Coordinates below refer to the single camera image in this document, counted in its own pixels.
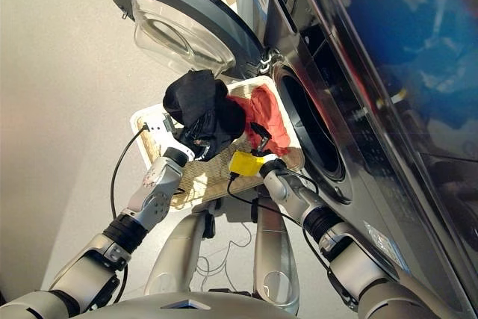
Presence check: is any red garment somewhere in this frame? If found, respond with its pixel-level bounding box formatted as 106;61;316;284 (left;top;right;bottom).
226;84;292;158

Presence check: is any black garment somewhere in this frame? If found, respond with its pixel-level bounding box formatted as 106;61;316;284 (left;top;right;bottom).
162;69;246;163

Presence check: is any pale woven basket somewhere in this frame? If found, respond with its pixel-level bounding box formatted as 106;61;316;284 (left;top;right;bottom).
129;75;305;214

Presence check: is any black wheeled basket stand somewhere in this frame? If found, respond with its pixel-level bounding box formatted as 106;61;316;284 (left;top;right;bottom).
203;199;261;240

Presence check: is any grey washing machine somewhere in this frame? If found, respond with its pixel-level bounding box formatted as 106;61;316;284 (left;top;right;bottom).
252;0;478;319

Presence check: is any round washing machine door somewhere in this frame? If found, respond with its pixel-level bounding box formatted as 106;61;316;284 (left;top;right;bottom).
106;0;266;80

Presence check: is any silver robot leg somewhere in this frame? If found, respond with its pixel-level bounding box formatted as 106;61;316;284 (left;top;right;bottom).
143;206;210;296
252;195;300;315

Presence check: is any silver robot torso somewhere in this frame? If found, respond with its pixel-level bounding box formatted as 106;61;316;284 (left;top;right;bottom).
70;291;299;319

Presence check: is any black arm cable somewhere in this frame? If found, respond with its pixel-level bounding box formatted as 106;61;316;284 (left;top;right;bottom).
226;171;333;271
111;123;150;303

